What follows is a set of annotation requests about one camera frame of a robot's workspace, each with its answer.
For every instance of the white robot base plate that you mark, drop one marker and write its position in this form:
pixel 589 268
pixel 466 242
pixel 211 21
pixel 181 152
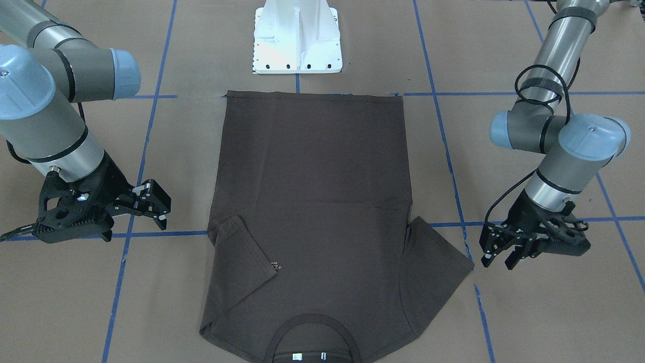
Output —
pixel 297 37

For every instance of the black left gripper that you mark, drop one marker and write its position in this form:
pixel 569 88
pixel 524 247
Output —
pixel 523 213

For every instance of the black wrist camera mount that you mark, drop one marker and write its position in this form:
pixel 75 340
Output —
pixel 71 210
pixel 559 232

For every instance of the dark brown t-shirt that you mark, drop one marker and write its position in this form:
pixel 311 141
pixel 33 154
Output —
pixel 315 256

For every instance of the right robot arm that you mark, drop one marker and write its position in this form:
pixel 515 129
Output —
pixel 47 73

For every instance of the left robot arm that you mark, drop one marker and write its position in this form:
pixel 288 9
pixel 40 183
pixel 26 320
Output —
pixel 575 145

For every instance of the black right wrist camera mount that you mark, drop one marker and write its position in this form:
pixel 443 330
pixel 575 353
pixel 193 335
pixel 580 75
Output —
pixel 71 210

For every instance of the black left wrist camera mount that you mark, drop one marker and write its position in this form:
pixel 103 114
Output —
pixel 559 232

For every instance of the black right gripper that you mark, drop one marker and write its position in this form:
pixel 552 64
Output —
pixel 110 182

